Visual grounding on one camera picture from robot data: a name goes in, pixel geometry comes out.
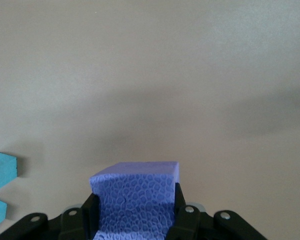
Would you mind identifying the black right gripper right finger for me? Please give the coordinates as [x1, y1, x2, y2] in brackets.
[165, 182, 268, 240]

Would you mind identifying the purple foam cube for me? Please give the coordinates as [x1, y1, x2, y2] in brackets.
[89, 161, 181, 240]

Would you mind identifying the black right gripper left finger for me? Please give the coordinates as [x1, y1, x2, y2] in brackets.
[0, 192, 101, 240]

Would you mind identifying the cyan foam cube corner notch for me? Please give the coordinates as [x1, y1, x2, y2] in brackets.
[0, 151, 18, 191]

